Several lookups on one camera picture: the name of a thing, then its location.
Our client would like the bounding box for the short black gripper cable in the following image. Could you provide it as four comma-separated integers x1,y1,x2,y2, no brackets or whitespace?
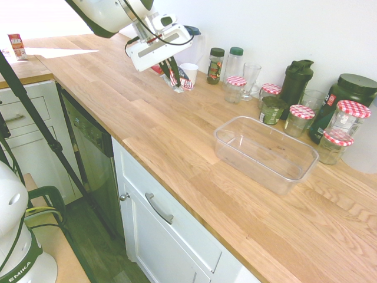
124,35,142,57

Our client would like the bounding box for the silver drawer handle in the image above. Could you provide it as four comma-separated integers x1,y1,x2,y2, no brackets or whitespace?
4,114,27,124
144,192,174,225

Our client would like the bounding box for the tall handled drinking glass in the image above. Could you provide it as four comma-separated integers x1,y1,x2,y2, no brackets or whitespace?
240,62,262,102

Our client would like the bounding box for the glass jar red checked lid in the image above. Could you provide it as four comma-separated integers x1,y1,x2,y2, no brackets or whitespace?
284,104,316,138
325,100,372,139
258,83,283,110
224,75,247,104
317,129,355,165

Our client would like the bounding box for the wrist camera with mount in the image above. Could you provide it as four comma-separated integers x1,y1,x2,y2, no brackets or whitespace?
151,13,180,32

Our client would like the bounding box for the black tripod leg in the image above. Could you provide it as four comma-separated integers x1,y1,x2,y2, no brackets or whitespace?
0,50,118,240

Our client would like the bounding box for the red BBQ chip bag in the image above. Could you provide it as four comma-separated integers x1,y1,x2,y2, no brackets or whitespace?
151,65,196,94

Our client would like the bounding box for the white cabinet with drawers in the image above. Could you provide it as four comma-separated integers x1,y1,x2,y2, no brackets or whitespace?
0,79,85,206

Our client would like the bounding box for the dark green shaker bottle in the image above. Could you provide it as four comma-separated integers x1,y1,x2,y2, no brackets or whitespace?
278,59,315,121

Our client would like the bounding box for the green-lidded small jar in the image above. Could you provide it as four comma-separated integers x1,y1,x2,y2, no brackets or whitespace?
259,96,289,126

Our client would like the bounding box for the white cabinet drawer with handle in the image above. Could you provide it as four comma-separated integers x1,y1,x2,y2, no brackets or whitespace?
111,137,260,283

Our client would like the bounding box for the dark looped cable bundle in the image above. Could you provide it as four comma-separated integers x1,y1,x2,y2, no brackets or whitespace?
23,185,77,245

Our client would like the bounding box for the short clear glass tumbler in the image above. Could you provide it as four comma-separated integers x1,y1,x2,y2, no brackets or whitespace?
300,89,326,114

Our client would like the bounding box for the red and white carton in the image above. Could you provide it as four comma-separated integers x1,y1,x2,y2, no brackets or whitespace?
7,33,29,61

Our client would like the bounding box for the spice jar with dark lid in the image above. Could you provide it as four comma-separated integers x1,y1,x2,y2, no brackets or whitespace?
207,47,226,85

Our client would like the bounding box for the stainless dishwasher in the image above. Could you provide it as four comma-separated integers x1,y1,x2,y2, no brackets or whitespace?
57,84,124,236

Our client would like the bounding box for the clear rectangular plastic container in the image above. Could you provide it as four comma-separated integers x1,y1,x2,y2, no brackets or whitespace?
213,116,320,196

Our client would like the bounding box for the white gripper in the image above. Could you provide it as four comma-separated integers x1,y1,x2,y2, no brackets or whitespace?
128,24,194,88

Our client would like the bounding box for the white mug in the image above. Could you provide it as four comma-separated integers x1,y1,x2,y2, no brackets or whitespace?
179,62,199,86

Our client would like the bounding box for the clear bottle with green lid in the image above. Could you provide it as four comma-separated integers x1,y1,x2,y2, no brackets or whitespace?
223,47,244,86

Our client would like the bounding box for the dark Vega protein tub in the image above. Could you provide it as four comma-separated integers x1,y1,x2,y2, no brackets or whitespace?
307,73,377,145

